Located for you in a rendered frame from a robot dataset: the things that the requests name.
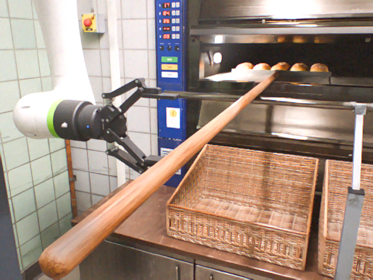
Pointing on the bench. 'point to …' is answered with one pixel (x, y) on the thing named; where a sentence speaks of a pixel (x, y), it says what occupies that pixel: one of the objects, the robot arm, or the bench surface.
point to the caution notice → (173, 118)
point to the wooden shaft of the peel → (133, 195)
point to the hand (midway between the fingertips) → (172, 130)
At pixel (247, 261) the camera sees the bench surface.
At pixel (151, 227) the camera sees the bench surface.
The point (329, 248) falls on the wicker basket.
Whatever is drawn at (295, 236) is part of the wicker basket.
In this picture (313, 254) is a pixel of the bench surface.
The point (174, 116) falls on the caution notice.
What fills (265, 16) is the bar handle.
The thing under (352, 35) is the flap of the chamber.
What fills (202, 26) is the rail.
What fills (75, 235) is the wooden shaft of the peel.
